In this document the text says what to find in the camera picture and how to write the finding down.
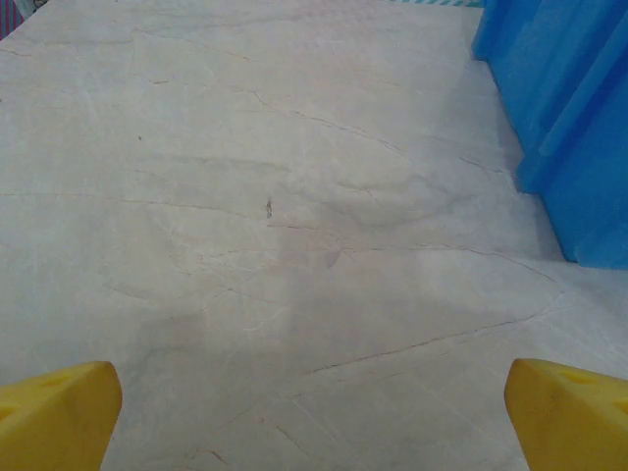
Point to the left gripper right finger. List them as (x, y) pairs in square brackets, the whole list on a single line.
[(574, 427)]

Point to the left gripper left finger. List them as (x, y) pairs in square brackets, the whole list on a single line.
[(54, 422)]

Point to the blue three-compartment plastic bin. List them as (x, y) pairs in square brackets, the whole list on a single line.
[(564, 98)]

